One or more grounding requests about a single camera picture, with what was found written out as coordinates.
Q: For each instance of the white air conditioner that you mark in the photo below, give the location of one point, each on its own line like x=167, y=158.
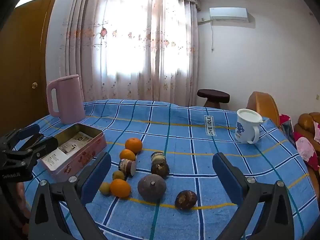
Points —
x=228, y=13

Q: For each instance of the dark round stool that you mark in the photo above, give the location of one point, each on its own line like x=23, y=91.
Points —
x=212, y=95

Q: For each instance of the small yellow green jujube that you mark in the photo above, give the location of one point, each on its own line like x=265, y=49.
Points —
x=105, y=188
x=118, y=175

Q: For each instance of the large orange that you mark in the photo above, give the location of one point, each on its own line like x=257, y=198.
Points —
x=120, y=188
x=133, y=145

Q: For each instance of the pink electric kettle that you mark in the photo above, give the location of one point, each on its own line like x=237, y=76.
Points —
x=68, y=100

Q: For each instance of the orange chair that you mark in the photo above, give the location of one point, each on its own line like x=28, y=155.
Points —
x=262, y=105

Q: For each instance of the brass door knob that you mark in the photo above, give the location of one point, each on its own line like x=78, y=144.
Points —
x=34, y=85

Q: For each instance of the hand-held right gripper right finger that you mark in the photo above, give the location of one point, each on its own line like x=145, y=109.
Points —
x=226, y=173

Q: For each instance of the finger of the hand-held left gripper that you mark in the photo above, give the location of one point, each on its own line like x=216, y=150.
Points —
x=28, y=131
x=46, y=143

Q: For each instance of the white round pastry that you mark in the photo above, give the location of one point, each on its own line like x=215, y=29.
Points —
x=158, y=156

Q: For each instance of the small orange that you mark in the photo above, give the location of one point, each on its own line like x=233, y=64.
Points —
x=127, y=154

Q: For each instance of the printed paper leaflet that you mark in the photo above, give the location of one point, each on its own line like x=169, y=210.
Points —
x=73, y=141

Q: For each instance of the person's left forearm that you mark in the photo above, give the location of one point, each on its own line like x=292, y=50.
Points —
x=19, y=193

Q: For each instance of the sheer floral curtain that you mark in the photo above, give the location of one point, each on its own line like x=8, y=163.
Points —
x=125, y=55

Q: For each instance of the wooden door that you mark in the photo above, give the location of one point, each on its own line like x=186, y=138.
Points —
x=22, y=67

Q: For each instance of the dark brown taro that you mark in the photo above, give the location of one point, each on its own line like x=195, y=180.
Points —
x=185, y=200
x=160, y=169

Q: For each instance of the magenta cloth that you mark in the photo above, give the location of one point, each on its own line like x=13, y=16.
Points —
x=284, y=119

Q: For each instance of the blue checked tablecloth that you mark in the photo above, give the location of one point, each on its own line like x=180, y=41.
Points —
x=187, y=135

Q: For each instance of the pink patterned cloth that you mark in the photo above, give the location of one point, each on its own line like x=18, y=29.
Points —
x=305, y=150

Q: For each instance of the pink metal tin box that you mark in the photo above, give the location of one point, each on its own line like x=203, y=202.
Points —
x=82, y=160

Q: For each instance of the brown leather sofa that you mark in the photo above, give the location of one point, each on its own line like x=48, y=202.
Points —
x=306, y=122

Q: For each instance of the white mug with blue print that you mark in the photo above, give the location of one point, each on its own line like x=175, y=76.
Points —
x=245, y=127

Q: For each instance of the brown round pastry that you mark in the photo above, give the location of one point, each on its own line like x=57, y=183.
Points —
x=127, y=167

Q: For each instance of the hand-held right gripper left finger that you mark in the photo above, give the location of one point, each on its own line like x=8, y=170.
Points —
x=100, y=172

